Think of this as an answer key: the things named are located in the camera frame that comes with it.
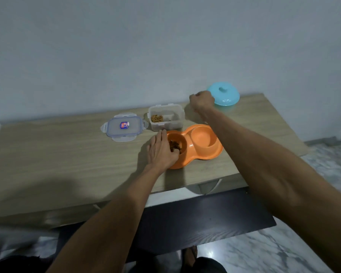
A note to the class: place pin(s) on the person's left hand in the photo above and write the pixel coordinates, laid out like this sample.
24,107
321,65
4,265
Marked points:
158,154

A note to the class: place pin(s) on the person's right hand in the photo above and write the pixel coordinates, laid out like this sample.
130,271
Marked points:
202,102

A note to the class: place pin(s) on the person's left little finger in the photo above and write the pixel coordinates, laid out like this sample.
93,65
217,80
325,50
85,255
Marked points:
149,146

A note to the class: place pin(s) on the person's left thumb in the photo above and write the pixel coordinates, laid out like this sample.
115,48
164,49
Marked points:
174,155

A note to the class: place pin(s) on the person's right fingers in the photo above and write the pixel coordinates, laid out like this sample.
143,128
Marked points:
197,95

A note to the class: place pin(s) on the person's left middle finger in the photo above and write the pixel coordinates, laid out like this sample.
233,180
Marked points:
160,138

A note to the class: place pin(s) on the orange double pet bowl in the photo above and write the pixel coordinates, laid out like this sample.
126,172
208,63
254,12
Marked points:
201,142

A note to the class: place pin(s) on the person's left forearm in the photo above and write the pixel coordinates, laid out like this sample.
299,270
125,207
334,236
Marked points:
116,218

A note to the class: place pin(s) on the person's right forearm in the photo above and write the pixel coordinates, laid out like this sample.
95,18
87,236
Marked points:
272,173

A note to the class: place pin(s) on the brown kibble in orange bowl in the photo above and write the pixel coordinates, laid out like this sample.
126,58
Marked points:
176,145

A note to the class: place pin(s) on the brown kibble in clear container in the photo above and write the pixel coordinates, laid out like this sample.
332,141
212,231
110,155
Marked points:
156,118

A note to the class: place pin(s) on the clear plastic food container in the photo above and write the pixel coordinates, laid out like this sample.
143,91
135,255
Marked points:
170,116

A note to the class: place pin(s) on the turquoise round plastic lid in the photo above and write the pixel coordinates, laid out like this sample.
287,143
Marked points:
224,95

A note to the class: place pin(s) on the clear container lid, blue seal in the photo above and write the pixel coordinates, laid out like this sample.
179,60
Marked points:
125,126

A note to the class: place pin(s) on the dark wooden bench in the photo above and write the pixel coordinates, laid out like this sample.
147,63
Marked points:
204,221

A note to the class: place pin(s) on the person's foot in sandal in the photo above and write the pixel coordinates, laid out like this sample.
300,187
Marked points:
189,256

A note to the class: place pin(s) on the person's dark shorts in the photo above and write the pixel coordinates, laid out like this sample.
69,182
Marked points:
207,267

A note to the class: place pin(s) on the white table frame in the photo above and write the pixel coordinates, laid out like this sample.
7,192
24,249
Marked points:
170,197

